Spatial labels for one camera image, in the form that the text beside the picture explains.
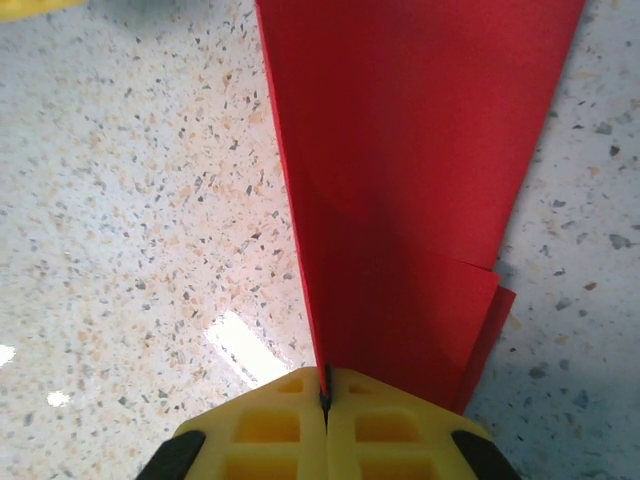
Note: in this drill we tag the red cloth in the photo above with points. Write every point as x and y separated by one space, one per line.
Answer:
415 175

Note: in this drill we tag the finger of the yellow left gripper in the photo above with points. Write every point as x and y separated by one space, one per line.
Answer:
30 7

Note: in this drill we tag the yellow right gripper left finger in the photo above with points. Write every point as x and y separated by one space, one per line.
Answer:
260 440

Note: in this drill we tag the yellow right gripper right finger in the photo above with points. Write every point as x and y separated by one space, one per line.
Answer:
400 440

